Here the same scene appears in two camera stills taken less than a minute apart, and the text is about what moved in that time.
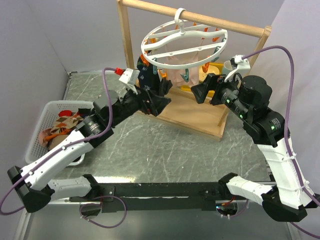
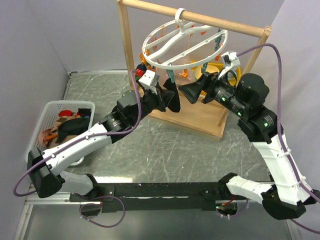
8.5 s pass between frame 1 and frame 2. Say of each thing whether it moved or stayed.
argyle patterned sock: stayed
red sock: stayed
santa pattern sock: moved
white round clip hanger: stayed
